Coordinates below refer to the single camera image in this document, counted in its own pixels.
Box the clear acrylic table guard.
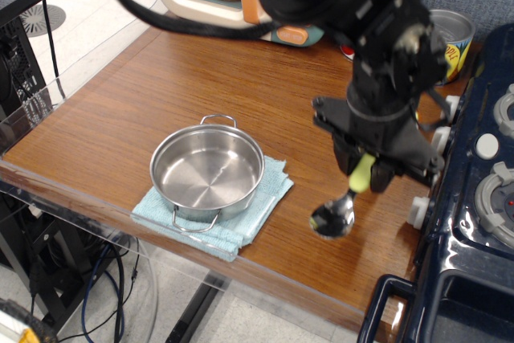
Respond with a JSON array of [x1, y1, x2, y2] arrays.
[[0, 0, 366, 320]]

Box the light blue cloth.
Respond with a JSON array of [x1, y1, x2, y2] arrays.
[[131, 156, 294, 262]]

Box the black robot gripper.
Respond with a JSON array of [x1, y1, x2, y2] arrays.
[[312, 96, 445, 193]]

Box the pineapple slices can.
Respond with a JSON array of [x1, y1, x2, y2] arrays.
[[430, 9, 475, 85]]

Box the dark blue toy stove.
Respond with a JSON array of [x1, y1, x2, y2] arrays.
[[358, 24, 513, 342]]

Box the spoon with green handle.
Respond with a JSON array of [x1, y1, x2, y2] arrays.
[[309, 153, 376, 239]]

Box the blue floor cable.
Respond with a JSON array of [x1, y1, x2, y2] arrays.
[[81, 244, 125, 343]]

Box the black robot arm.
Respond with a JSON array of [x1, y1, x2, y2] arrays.
[[260, 0, 447, 192]]

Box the stainless steel pot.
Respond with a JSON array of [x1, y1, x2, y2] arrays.
[[149, 114, 265, 234]]

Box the tomato sauce can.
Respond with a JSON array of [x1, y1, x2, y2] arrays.
[[340, 42, 355, 62]]

